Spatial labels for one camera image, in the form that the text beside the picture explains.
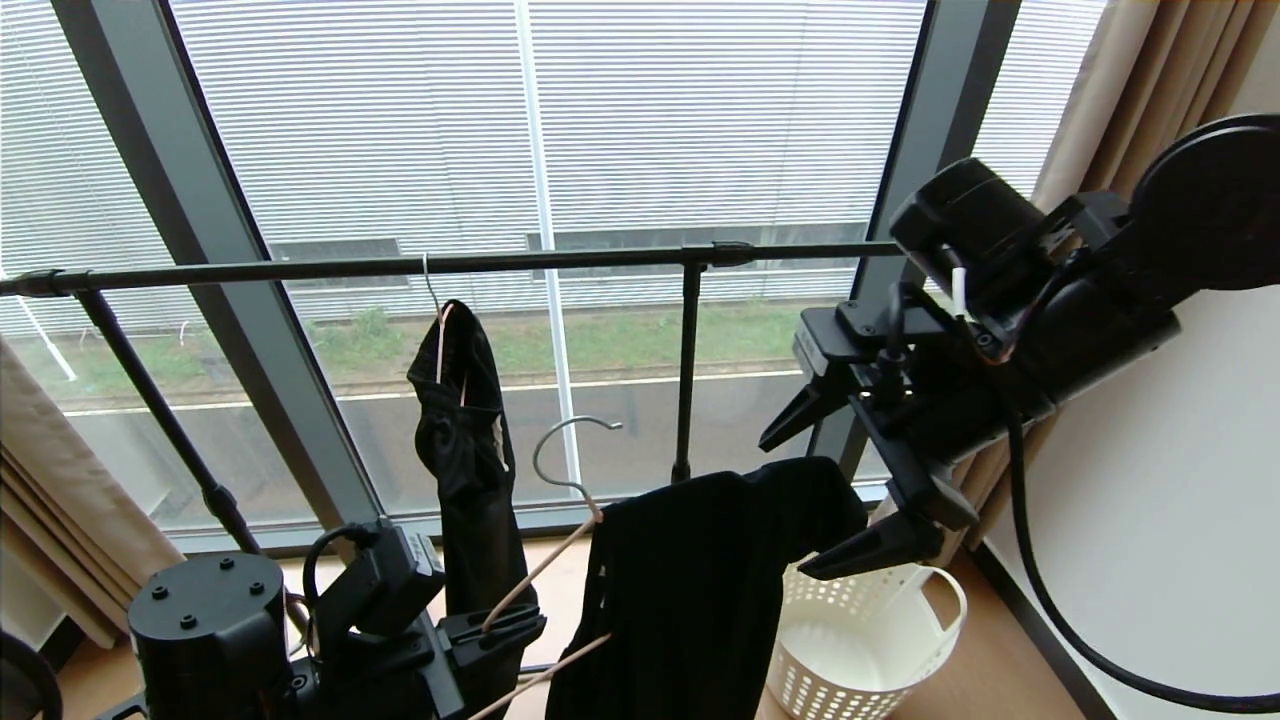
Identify beige curtain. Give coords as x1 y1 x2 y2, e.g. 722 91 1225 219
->
0 340 188 649
870 0 1280 556

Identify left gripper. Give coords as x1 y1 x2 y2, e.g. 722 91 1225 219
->
290 603 548 720

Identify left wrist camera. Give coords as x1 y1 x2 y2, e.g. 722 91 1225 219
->
300 520 448 646

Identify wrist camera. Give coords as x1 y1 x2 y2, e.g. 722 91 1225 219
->
793 298 956 389
300 520 448 646

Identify black shorts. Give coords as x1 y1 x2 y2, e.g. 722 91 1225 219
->
407 300 541 720

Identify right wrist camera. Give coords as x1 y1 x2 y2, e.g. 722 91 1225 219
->
793 298 956 389

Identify black clothes rack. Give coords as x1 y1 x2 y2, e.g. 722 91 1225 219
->
0 240 906 561

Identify white laundry basket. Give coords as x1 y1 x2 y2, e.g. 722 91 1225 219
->
765 558 969 720

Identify black garment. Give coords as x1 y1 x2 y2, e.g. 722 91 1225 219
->
545 457 869 720

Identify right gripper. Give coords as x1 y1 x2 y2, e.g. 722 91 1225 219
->
757 285 1183 583

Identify window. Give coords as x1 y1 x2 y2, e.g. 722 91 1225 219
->
0 0 1111 556

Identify pink clothes hanger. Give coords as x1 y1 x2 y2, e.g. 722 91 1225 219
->
468 415 624 720
420 253 469 406

